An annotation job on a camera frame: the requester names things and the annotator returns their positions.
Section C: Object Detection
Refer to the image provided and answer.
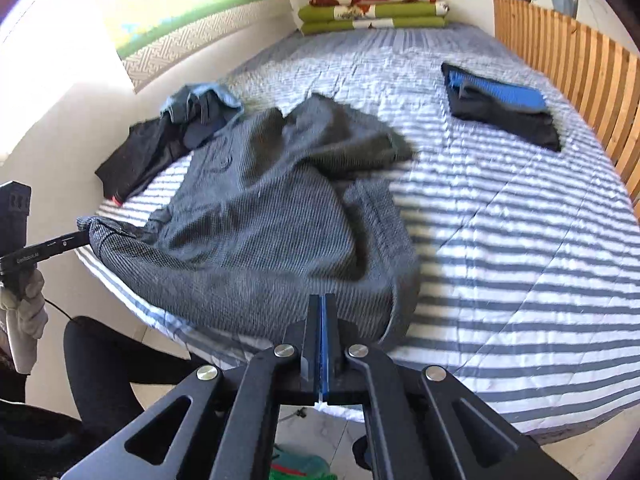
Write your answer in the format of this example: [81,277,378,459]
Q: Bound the grey pants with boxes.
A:
[76,92,421,356]

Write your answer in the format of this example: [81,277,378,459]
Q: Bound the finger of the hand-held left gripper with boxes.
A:
[0,230,94,276]

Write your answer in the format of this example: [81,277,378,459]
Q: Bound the wall poster with patterned border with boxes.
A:
[80,0,292,94]

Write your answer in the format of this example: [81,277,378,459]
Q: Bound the blue denim garment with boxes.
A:
[159,83,245,127]

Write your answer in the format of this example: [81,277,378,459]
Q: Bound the striped bed cover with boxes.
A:
[75,24,640,437]

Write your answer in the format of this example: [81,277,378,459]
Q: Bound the green cloth item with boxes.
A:
[270,442,342,480]

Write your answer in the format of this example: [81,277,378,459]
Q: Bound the black cable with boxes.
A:
[42,297,77,322]

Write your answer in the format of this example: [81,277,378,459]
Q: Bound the folded black garment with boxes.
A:
[441,61,562,153]

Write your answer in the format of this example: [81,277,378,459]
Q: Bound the folded blue garment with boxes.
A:
[447,71,549,112]

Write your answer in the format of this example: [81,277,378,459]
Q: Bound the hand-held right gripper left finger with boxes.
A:
[60,294,325,480]

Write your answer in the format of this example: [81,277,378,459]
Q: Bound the wooden slatted bed frame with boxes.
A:
[492,0,640,217]

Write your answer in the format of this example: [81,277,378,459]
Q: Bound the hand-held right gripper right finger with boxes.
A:
[324,293,577,480]

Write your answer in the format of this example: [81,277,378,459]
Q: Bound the person's left hand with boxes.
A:
[0,269,49,375]

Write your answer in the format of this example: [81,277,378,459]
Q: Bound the person's leg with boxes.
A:
[62,314,213,441]

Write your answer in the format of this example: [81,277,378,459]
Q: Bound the green folded blanket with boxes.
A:
[298,2,450,23]
[300,17,448,36]

